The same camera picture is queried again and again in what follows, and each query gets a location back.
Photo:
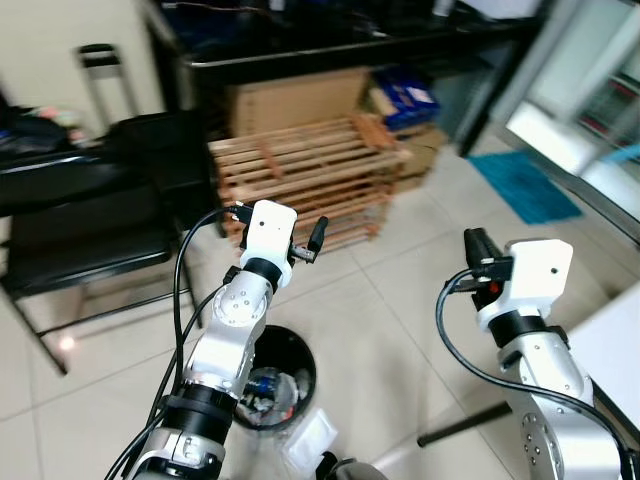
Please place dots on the black table foot bar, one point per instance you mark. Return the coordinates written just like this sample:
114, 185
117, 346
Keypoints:
465, 423

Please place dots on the blue printed carton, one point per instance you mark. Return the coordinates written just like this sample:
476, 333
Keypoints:
408, 97

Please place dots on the wooden slatted rack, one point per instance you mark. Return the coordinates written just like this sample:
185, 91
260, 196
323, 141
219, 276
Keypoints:
300, 170

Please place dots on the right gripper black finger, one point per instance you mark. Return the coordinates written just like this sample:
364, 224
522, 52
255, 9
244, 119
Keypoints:
481, 248

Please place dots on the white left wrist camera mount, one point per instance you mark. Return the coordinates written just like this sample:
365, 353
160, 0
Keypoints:
268, 228

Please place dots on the clear plastic packet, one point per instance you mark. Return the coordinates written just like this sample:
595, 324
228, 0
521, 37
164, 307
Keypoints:
312, 440

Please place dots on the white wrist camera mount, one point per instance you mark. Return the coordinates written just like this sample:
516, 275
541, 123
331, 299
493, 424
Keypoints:
530, 275
268, 228

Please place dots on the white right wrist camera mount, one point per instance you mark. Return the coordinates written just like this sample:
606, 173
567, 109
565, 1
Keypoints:
530, 275

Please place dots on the glass door with grey frame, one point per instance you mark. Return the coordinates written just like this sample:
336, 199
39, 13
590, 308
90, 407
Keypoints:
580, 90

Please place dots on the blue floor mat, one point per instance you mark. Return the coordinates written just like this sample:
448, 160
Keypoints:
525, 185

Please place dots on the black round rubbish bin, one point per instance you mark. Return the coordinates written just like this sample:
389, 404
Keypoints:
296, 360

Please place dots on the white table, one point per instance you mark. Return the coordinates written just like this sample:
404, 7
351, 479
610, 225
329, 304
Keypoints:
612, 350

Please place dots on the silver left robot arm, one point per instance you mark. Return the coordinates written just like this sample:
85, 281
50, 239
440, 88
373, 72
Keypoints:
232, 325

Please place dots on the black table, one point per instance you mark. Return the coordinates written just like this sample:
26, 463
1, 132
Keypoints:
350, 40

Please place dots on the large brown cardboard box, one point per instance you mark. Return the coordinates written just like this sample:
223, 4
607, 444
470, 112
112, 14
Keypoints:
295, 100

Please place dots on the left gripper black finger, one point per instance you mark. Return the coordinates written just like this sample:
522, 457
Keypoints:
318, 234

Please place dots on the small brown cardboard box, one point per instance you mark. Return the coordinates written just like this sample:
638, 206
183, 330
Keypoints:
425, 150

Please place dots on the black metal folding chair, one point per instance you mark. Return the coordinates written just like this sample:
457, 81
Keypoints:
100, 60

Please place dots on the blue crumpled wrapper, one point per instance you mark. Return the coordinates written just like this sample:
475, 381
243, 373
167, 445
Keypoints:
262, 385

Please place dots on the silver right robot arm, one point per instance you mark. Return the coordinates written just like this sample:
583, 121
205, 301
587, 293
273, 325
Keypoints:
550, 390

